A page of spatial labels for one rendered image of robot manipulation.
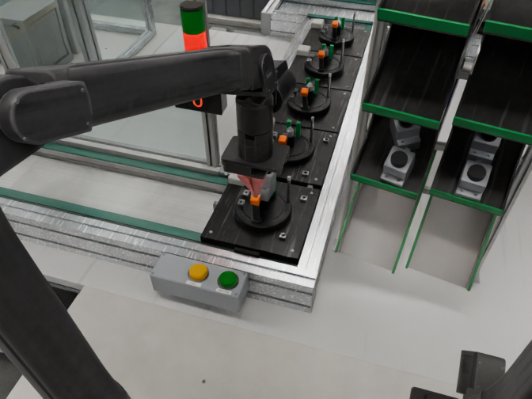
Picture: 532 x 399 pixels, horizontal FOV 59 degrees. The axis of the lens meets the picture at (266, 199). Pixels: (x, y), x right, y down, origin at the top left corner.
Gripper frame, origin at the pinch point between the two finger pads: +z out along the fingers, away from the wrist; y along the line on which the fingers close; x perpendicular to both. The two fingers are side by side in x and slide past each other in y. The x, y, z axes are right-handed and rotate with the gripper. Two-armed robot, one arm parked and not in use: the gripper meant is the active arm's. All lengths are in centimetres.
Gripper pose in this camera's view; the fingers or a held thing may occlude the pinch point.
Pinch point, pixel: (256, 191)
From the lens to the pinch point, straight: 84.0
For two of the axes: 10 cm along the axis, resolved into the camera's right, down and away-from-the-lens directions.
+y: -9.6, -2.0, 2.1
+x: -2.9, 6.8, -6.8
